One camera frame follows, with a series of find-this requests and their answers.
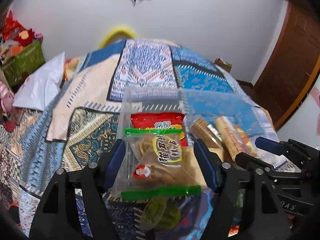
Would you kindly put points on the yellow curved tube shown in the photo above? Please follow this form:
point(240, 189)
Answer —
point(117, 33)

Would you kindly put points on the orange round cookie packet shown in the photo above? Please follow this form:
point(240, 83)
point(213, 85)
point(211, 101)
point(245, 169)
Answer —
point(250, 148)

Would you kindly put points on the green wrapped snack pack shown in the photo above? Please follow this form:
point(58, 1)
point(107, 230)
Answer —
point(160, 214)

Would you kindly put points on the red snack packet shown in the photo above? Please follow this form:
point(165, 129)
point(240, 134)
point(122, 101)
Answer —
point(148, 121)

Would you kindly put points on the red plush toys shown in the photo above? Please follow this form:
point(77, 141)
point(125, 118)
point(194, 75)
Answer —
point(13, 30)

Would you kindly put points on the small cardboard box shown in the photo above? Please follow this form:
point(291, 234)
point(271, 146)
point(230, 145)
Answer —
point(223, 64)

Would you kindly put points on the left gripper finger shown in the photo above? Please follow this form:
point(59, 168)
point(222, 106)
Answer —
point(251, 163)

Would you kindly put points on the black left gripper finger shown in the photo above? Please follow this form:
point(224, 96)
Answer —
point(57, 216)
point(262, 216)

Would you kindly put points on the green storage box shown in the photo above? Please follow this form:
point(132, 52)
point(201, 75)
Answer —
point(19, 67)

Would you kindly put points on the clear plastic storage box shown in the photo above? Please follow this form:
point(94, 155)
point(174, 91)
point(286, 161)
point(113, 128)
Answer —
point(192, 103)

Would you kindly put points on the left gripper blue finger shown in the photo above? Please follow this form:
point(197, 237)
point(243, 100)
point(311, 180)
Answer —
point(271, 146)

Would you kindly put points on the brown wooden door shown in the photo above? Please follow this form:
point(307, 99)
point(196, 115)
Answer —
point(293, 66)

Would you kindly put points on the green-edged cat-ear snack bag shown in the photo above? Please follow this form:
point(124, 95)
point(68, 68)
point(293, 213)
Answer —
point(154, 165)

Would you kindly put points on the blue patchwork bed quilt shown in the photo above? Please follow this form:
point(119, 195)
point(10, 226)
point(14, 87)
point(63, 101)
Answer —
point(82, 118)

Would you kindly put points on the round cracker stack packet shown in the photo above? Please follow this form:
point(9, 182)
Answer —
point(199, 129)

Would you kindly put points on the pink plush toy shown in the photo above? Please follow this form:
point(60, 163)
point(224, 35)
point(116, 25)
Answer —
point(7, 98)

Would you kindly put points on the white pillow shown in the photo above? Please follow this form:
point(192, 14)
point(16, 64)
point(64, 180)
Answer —
point(41, 87)

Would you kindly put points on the long biscuit roll packet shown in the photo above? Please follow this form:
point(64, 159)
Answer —
point(231, 138)

